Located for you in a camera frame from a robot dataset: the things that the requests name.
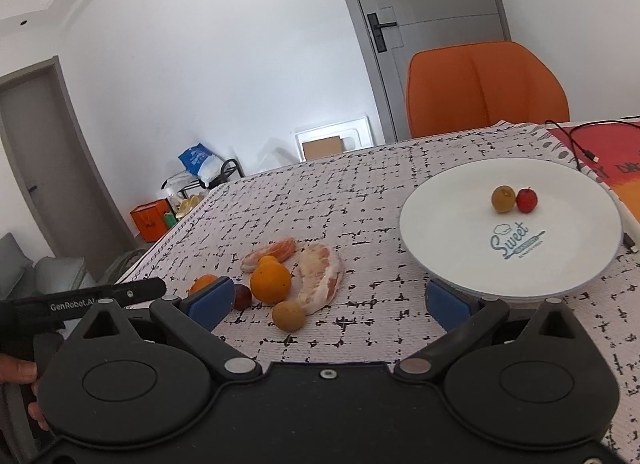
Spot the small tangerine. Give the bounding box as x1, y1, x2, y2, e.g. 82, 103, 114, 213
188, 273, 217, 296
258, 255, 279, 266

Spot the dark red plum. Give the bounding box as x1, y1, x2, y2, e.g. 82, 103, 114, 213
233, 284, 253, 311

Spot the brown round fruit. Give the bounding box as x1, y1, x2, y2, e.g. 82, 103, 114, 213
272, 300, 306, 333
491, 186, 516, 214

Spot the medium orange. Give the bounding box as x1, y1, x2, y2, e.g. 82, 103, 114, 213
250, 262, 292, 305

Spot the small red apple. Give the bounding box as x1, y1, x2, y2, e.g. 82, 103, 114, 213
516, 188, 538, 214

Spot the large peeled pomelo segment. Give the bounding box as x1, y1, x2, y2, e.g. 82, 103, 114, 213
295, 243, 344, 316

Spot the small tangerine back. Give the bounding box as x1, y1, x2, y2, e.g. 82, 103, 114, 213
258, 255, 279, 266

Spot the person's left hand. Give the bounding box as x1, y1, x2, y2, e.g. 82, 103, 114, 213
0, 353, 51, 433

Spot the grey cushion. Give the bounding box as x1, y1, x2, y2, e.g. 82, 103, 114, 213
0, 233, 96, 300

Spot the grey door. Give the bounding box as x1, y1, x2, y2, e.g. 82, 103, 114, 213
1, 57, 136, 280
345, 0, 511, 142

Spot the orange shopping bag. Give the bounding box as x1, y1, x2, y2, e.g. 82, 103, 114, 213
130, 200, 170, 243

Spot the white plate with logo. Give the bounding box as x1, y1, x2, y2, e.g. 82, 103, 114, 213
399, 158, 623, 302

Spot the peeled orange-pink citrus segment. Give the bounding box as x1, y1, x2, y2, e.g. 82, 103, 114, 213
241, 236, 297, 273

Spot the patterned white tablecloth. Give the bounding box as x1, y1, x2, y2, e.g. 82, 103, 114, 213
114, 120, 640, 460

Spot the blue and white bag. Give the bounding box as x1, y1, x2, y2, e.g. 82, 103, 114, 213
178, 143, 224, 184

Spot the black metal rack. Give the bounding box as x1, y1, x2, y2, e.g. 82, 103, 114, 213
165, 158, 245, 198

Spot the red orange table mat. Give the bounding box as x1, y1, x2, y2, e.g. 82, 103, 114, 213
547, 117, 640, 220

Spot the white framed board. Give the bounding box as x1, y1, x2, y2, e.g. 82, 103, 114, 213
295, 116, 374, 161

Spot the orange chair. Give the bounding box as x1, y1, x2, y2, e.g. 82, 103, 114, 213
406, 42, 570, 138

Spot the black cable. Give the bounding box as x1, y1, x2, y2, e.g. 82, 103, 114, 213
543, 115, 640, 164

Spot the black door handle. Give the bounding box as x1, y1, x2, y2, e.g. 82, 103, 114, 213
367, 12, 398, 54

